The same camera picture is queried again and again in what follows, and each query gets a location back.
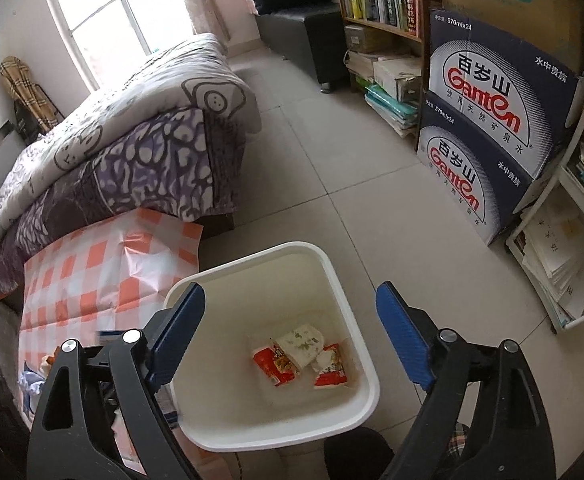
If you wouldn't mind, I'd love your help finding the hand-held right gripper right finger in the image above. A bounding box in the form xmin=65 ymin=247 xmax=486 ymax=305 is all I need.
xmin=375 ymin=281 xmax=556 ymax=480

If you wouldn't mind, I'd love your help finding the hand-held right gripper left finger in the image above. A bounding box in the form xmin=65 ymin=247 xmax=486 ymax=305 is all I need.
xmin=26 ymin=282 xmax=207 ymax=480

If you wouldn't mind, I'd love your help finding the red snack wrapper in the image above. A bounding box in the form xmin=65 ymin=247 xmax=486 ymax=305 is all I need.
xmin=312 ymin=342 xmax=349 ymax=390
xmin=252 ymin=338 xmax=303 ymax=387

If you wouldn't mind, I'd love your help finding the white green-speckled wrapper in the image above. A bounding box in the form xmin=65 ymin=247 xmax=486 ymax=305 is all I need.
xmin=271 ymin=324 xmax=329 ymax=369

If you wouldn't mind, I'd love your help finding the white plastic trash bin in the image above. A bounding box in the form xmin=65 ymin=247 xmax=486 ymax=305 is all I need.
xmin=163 ymin=241 xmax=381 ymax=454

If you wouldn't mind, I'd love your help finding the orange white checked tablecloth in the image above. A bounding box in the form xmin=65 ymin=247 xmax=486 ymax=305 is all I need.
xmin=17 ymin=208 xmax=205 ymax=463

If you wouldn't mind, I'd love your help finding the person's dark trouser leg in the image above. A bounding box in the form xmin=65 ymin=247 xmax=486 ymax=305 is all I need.
xmin=323 ymin=427 xmax=399 ymax=480

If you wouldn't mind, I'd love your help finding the dark blue water carton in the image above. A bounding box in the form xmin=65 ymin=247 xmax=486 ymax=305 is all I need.
xmin=426 ymin=8 xmax=584 ymax=182
xmin=416 ymin=89 xmax=536 ymax=247

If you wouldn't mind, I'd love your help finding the stack of white papers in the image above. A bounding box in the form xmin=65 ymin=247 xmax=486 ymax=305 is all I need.
xmin=520 ymin=199 xmax=584 ymax=320

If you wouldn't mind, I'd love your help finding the white metal rack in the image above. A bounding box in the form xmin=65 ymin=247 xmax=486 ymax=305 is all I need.
xmin=504 ymin=14 xmax=584 ymax=335

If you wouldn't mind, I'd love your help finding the stack of teal books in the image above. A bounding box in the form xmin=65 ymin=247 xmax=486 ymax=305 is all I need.
xmin=364 ymin=82 xmax=421 ymax=140

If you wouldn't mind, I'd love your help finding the black bag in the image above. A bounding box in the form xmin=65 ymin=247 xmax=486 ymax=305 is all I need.
xmin=12 ymin=99 xmax=49 ymax=147

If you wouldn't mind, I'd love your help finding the white cardboard box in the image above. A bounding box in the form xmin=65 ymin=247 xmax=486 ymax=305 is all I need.
xmin=373 ymin=56 xmax=423 ymax=104

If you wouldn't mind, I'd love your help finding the wooden bookshelf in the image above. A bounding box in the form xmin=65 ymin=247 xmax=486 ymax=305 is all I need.
xmin=331 ymin=0 xmax=445 ymax=153

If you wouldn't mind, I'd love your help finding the yellow plaid cloth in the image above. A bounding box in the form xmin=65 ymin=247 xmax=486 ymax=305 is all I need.
xmin=0 ymin=56 xmax=59 ymax=134

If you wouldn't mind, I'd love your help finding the black storage ottoman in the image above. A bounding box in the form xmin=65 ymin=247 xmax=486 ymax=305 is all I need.
xmin=254 ymin=2 xmax=349 ymax=94

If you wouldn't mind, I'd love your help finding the window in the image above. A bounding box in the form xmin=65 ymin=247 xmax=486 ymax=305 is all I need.
xmin=42 ymin=0 xmax=199 ymax=92

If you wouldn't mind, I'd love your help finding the large brown cardboard box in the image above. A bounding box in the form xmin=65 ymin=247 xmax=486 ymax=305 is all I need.
xmin=438 ymin=0 xmax=584 ymax=77

